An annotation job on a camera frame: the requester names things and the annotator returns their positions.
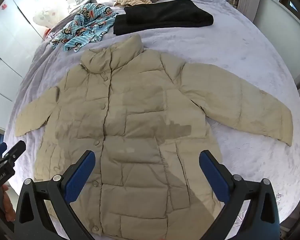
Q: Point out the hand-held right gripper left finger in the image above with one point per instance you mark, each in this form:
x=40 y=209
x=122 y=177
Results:
x=81 y=171

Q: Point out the white flowered plush bag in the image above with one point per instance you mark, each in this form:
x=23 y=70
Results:
x=46 y=16

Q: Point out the black folded garment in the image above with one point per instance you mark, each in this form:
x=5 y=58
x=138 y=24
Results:
x=162 y=17

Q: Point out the beige puffer jacket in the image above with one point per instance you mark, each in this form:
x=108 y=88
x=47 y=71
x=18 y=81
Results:
x=140 y=110

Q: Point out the blue monkey-print cloth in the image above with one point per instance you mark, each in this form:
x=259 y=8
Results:
x=86 y=27

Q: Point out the person's left hand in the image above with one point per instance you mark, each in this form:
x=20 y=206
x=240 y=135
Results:
x=8 y=205

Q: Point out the lavender plush blanket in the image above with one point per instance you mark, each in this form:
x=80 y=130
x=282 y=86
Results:
x=227 y=55

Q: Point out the small red object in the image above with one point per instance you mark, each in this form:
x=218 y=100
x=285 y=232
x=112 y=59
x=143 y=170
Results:
x=47 y=33

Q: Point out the white wardrobe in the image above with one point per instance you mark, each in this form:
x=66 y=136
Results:
x=12 y=42

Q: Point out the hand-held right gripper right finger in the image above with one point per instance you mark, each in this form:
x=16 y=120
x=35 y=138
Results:
x=212 y=172

